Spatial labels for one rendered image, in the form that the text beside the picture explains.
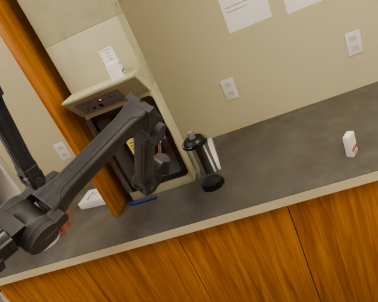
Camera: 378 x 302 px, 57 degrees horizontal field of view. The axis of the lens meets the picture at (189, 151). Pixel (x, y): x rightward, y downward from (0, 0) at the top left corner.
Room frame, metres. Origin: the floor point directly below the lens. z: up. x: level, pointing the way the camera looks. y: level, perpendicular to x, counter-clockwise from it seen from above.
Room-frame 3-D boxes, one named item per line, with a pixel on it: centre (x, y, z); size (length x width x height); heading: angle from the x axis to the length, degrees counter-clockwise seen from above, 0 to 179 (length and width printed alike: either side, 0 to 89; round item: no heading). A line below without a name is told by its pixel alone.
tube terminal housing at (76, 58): (1.56, 0.16, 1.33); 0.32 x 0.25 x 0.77; 75
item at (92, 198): (1.65, 0.54, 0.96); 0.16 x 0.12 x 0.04; 67
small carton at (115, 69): (1.36, 0.12, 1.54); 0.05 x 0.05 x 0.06; 80
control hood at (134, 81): (1.38, 0.20, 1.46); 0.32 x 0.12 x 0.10; 75
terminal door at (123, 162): (1.43, 0.19, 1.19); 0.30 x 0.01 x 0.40; 75
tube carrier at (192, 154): (1.30, -0.03, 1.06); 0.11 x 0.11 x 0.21
